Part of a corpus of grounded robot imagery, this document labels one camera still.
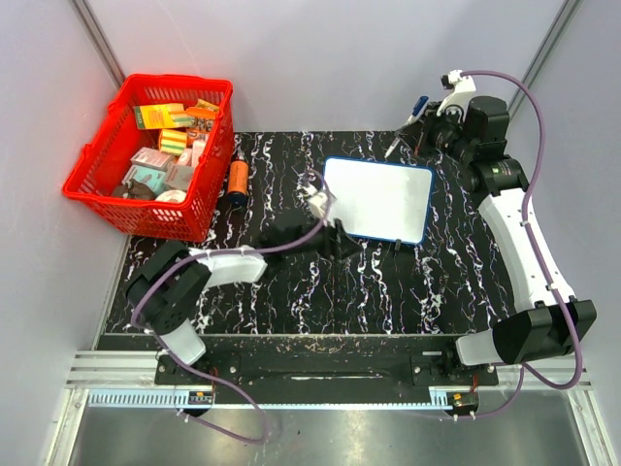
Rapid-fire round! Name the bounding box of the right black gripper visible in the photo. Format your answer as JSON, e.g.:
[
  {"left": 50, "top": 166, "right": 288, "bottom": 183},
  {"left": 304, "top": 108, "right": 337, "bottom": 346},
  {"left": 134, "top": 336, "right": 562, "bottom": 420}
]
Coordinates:
[{"left": 398, "top": 102, "right": 475, "bottom": 165}]

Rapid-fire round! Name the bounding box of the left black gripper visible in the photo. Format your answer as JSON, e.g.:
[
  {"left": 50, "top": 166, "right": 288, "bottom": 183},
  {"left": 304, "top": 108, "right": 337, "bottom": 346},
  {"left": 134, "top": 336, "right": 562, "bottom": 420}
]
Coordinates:
[{"left": 283, "top": 210, "right": 363, "bottom": 263}]

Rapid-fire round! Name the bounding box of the white marker with blue cap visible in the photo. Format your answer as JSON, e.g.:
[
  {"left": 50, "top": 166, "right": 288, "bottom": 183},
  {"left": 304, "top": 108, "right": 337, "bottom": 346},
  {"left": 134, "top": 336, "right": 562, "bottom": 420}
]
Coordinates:
[{"left": 384, "top": 95, "right": 429, "bottom": 158}]

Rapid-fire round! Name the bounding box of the blue-framed whiteboard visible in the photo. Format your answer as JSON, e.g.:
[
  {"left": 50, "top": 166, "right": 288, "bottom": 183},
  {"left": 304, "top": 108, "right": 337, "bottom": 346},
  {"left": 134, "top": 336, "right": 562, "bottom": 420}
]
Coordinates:
[{"left": 323, "top": 156, "right": 435, "bottom": 245}]

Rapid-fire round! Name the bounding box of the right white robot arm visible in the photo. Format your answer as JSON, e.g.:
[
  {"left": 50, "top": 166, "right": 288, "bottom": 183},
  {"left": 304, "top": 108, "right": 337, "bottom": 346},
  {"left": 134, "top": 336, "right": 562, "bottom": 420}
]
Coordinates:
[{"left": 397, "top": 96, "right": 597, "bottom": 384}]

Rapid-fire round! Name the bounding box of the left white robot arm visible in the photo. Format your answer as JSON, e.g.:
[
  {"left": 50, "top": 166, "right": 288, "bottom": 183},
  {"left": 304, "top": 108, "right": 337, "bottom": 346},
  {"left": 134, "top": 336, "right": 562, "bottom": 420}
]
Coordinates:
[{"left": 124, "top": 219, "right": 362, "bottom": 384}]

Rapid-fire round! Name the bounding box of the orange pump bottle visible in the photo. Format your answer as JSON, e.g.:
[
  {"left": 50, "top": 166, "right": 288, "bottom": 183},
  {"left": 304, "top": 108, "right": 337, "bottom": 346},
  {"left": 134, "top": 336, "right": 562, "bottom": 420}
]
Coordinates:
[{"left": 227, "top": 152, "right": 249, "bottom": 206}]

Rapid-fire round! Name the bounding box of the white tape roll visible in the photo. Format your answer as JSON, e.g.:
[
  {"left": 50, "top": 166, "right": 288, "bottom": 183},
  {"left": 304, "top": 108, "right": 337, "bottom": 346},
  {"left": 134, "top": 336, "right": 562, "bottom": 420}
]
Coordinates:
[{"left": 155, "top": 189, "right": 186, "bottom": 204}]

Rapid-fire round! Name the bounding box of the orange snack packet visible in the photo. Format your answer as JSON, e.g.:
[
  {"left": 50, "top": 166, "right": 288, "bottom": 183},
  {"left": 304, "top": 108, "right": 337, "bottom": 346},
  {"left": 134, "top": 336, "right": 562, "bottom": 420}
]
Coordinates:
[{"left": 185, "top": 99, "right": 219, "bottom": 132}]

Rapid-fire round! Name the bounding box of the teal white box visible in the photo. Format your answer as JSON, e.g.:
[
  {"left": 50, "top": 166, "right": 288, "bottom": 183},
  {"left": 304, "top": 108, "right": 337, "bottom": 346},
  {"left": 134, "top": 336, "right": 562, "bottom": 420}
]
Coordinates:
[{"left": 122, "top": 165, "right": 166, "bottom": 196}]

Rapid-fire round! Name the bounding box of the striped yellow sponge pack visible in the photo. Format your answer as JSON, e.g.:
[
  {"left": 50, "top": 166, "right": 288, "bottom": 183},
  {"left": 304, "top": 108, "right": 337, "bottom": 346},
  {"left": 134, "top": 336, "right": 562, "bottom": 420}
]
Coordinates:
[{"left": 158, "top": 129, "right": 187, "bottom": 154}]

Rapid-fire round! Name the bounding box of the pink white box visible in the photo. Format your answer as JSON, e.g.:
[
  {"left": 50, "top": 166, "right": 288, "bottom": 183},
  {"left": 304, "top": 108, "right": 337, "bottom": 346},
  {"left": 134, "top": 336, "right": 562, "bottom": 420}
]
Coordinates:
[{"left": 130, "top": 147, "right": 176, "bottom": 172}]

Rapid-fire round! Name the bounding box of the yellow green box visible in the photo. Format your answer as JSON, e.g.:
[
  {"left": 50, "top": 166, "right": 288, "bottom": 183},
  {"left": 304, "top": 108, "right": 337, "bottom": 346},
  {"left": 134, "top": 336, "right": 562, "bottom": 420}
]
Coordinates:
[{"left": 133, "top": 103, "right": 188, "bottom": 130}]

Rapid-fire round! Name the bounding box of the red plastic shopping basket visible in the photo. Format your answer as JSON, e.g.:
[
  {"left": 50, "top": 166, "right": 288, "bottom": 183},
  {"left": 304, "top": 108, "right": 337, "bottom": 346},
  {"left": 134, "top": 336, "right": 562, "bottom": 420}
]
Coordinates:
[{"left": 62, "top": 74, "right": 235, "bottom": 242}]

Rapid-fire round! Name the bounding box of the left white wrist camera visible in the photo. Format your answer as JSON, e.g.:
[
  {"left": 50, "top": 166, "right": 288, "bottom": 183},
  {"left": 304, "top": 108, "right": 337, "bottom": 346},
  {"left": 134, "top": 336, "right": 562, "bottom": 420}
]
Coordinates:
[{"left": 305, "top": 185, "right": 336, "bottom": 218}]

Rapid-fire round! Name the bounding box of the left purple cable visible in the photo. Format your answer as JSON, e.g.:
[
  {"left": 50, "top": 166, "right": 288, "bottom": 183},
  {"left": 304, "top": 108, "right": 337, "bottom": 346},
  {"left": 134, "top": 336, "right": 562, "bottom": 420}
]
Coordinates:
[{"left": 130, "top": 169, "right": 336, "bottom": 444}]

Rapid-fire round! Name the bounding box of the purple cable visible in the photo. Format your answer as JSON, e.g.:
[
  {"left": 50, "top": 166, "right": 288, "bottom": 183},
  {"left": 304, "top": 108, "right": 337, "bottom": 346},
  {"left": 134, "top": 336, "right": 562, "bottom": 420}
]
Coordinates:
[
  {"left": 450, "top": 69, "right": 584, "bottom": 419},
  {"left": 130, "top": 169, "right": 336, "bottom": 444}
]

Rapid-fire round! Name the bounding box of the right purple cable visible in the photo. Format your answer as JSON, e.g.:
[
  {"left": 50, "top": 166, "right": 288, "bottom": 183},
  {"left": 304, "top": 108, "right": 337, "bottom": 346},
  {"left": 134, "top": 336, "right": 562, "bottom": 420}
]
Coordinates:
[{"left": 450, "top": 69, "right": 584, "bottom": 419}]

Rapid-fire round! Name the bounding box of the aluminium frame rail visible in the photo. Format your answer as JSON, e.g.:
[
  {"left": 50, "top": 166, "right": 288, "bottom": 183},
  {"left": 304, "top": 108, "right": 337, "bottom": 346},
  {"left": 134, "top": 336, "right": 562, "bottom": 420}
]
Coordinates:
[{"left": 65, "top": 351, "right": 596, "bottom": 409}]

